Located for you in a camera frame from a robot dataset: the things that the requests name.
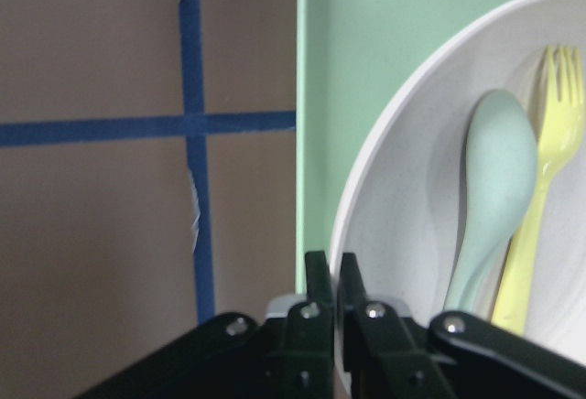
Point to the white round plate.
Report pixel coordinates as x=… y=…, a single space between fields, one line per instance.
x=402 y=209

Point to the yellow plastic fork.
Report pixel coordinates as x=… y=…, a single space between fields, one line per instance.
x=560 y=137

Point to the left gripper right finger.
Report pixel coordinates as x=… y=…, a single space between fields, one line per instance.
x=379 y=350

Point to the pale green plastic spoon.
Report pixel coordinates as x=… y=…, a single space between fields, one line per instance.
x=500 y=175

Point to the mint green tray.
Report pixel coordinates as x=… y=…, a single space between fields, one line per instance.
x=353 y=57

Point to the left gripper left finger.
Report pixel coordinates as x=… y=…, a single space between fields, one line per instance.
x=300 y=361

